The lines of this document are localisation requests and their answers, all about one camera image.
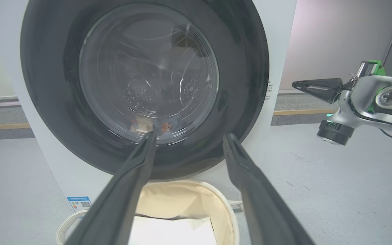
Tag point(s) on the dark round washing machine door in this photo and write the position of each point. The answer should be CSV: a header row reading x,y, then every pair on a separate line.
x,y
46,85

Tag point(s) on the blue energy label sticker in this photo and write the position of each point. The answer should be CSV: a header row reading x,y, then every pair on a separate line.
x,y
79,203

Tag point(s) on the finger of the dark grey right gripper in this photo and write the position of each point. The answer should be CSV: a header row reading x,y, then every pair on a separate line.
x,y
328,96
318,84

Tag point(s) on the white cloth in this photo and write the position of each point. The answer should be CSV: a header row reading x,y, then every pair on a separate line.
x,y
172,231

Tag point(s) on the white washing machine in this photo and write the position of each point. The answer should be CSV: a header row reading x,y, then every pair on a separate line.
x,y
281,41

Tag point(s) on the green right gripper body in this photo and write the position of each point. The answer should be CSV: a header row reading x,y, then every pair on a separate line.
x,y
347,109

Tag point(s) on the cream canvas laundry basket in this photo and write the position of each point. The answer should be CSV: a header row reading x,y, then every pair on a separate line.
x,y
189,200

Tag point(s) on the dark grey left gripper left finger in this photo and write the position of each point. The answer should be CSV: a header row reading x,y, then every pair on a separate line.
x,y
114,204

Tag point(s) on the blue orange printed garment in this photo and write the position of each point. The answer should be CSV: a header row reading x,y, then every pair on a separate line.
x,y
165,126

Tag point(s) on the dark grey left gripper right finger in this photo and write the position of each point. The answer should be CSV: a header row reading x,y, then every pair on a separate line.
x,y
264,211

